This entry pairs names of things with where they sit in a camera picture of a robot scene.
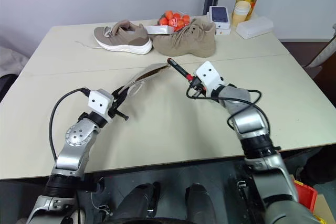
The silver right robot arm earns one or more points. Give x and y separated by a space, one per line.
252 124

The flat white box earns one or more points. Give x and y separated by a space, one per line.
158 30

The bag of orange fruits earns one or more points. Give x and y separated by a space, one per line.
174 20

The tan suede boot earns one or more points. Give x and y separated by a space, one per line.
186 40

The white plastic case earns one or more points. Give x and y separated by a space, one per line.
254 27

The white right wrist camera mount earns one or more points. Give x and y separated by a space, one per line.
208 74

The dark rounded shape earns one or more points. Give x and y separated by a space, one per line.
198 200
139 200

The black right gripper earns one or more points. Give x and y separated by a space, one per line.
201 87

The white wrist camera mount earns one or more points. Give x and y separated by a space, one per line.
208 74
99 102

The taupe sneaker with white sole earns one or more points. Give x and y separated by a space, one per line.
123 37

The small white box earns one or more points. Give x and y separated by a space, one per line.
223 31

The beige plastic cup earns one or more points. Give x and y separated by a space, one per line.
240 12

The grey chair frame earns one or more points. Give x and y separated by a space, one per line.
324 51

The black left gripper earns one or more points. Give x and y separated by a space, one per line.
115 104

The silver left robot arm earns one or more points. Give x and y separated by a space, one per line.
74 136

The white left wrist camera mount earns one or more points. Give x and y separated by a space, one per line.
99 102

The white phone box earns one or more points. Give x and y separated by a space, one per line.
220 15

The red marker with black cap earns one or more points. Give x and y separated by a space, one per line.
178 68

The grey cloth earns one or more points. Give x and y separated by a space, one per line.
11 61

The red plastic bin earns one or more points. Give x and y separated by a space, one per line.
305 195

